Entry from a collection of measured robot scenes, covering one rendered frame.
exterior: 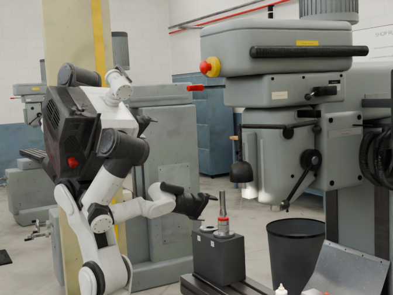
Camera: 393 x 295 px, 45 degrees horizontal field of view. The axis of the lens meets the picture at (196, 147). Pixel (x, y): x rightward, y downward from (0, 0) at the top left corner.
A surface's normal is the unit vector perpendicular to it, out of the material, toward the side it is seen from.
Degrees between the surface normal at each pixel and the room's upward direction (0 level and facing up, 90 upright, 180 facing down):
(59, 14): 90
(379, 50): 90
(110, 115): 34
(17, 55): 90
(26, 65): 90
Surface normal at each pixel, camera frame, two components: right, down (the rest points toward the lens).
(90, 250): -0.69, 0.12
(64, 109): 0.40, -0.79
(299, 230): -0.26, 0.07
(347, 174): 0.50, 0.08
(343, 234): -0.87, 0.11
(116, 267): 0.60, -0.45
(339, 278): -0.80, -0.36
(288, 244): -0.47, 0.19
